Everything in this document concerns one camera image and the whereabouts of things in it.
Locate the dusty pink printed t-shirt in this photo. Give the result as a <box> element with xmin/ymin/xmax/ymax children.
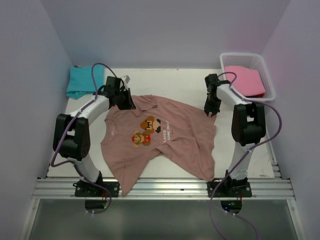
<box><xmin>100</xmin><ymin>95</ymin><xmax>216</xmax><ymax>196</ymax></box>

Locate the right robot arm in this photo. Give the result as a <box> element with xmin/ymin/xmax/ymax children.
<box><xmin>204</xmin><ymin>73</ymin><xmax>266</xmax><ymax>198</ymax></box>

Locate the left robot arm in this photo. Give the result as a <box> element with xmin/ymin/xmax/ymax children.
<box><xmin>50</xmin><ymin>75</ymin><xmax>136</xmax><ymax>197</ymax></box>

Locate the folded teal t-shirt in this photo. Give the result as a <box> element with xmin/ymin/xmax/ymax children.
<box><xmin>66</xmin><ymin>65</ymin><xmax>104</xmax><ymax>100</ymax></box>

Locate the folded pink t-shirt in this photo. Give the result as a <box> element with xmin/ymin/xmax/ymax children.
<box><xmin>224</xmin><ymin>65</ymin><xmax>266</xmax><ymax>96</ymax></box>

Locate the red t-shirt in basket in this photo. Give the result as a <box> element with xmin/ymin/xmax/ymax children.
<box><xmin>244</xmin><ymin>92</ymin><xmax>265</xmax><ymax>98</ymax></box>

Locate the white plastic basket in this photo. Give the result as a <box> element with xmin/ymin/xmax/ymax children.
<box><xmin>219</xmin><ymin>52</ymin><xmax>276</xmax><ymax>101</ymax></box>

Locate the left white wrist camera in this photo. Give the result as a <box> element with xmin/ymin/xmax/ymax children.
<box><xmin>120</xmin><ymin>75</ymin><xmax>131</xmax><ymax>89</ymax></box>

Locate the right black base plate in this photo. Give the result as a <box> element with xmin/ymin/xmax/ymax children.
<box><xmin>206</xmin><ymin>181</ymin><xmax>253</xmax><ymax>198</ymax></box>

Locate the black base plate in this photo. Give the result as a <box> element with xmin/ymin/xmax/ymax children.
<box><xmin>72</xmin><ymin>181</ymin><xmax>120</xmax><ymax>198</ymax></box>
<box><xmin>206</xmin><ymin>181</ymin><xmax>253</xmax><ymax>198</ymax></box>

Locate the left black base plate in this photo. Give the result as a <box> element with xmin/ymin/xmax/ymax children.
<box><xmin>72</xmin><ymin>181</ymin><xmax>120</xmax><ymax>198</ymax></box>

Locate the aluminium mounting rail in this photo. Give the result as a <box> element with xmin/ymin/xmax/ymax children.
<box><xmin>32</xmin><ymin>177</ymin><xmax>295</xmax><ymax>200</ymax></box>

